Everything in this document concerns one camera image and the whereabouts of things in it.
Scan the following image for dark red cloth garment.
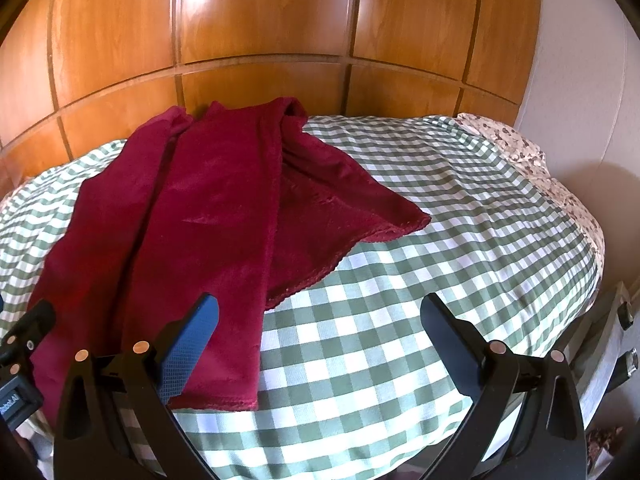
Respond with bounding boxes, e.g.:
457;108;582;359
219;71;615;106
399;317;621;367
32;98;430;422

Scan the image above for green white checkered bedsheet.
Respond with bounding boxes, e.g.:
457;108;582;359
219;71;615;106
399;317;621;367
1;116;601;479

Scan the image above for floral patterned bedding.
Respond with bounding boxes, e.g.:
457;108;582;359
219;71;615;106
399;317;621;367
454;113;605;273

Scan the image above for grey bed frame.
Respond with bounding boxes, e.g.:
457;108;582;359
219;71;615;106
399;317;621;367
552;282;637;427

